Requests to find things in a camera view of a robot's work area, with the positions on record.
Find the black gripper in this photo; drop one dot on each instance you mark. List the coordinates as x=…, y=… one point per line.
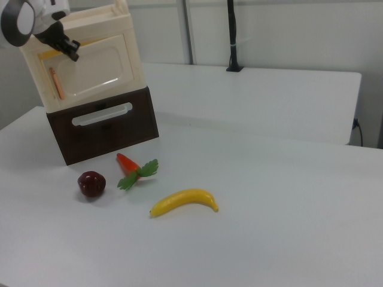
x=52, y=36

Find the cream cabinet door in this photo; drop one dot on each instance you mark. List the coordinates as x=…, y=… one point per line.
x=92, y=71

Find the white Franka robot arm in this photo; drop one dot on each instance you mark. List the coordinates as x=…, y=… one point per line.
x=21, y=21

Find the cream plastic toy cabinet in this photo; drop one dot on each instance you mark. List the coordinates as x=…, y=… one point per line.
x=131, y=53

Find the dark brown drawer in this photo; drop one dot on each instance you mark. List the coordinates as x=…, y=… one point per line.
x=104, y=137

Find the orange toy carrot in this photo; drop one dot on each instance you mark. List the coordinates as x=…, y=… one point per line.
x=131, y=169

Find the dark red toy fruit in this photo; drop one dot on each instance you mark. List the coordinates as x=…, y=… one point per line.
x=91, y=184

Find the black pole with clamp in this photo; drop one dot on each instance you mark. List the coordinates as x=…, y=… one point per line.
x=232, y=36

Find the yellow toy banana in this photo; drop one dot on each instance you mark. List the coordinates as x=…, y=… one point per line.
x=182, y=200

